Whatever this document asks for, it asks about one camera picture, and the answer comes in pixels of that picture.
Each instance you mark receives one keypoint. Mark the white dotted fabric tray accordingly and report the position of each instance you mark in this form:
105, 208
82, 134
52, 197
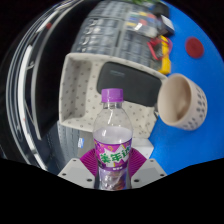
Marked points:
80, 96

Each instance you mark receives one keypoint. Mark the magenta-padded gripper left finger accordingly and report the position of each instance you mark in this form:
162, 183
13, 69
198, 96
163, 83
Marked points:
78, 171

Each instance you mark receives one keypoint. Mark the grey parts drawer cabinet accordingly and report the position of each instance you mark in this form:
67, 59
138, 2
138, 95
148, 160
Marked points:
103, 33

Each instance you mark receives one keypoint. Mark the clear bottle with purple cap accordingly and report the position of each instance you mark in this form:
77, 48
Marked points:
112, 143

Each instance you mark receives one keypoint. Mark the yellow multimeter with red leads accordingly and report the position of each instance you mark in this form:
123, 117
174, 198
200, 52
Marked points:
163, 56

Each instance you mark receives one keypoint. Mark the beige dotted mug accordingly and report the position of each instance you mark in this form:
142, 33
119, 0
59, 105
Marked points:
193, 106

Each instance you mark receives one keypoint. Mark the flat round red coaster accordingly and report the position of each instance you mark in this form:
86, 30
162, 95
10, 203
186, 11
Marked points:
194, 47

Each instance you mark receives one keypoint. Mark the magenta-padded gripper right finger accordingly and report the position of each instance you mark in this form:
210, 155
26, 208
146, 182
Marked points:
148, 171

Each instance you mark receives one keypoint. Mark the dark grey flat box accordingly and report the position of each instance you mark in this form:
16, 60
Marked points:
87, 146

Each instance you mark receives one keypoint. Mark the clear organizer box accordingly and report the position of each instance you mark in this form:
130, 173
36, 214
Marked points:
143, 21

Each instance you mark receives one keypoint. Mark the black box with white label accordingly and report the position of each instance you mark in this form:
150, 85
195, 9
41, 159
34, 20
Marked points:
167, 25

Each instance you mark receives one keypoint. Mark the black zip case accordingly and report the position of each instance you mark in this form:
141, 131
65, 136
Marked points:
133, 83

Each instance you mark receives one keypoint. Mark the plain black box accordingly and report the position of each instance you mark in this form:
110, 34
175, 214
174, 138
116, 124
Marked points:
160, 8

